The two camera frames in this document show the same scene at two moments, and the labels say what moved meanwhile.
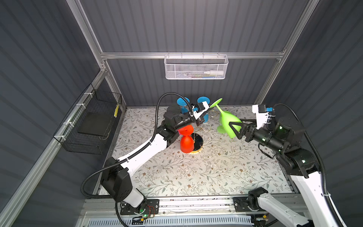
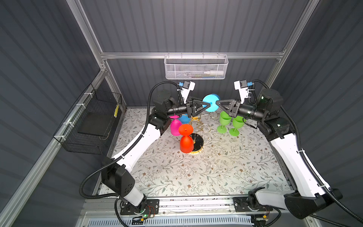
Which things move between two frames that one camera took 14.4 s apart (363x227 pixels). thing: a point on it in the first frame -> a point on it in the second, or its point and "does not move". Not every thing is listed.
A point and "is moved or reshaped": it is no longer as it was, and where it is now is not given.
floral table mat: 228,166 does not move
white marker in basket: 214,72 does not move
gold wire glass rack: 197,137 does not move
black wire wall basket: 86,127 does not move
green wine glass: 227,118 is moved or reshaped
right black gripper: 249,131 -> 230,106
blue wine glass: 201,99 -> 211,99
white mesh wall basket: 192,67 does not move
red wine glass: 187,140 does not move
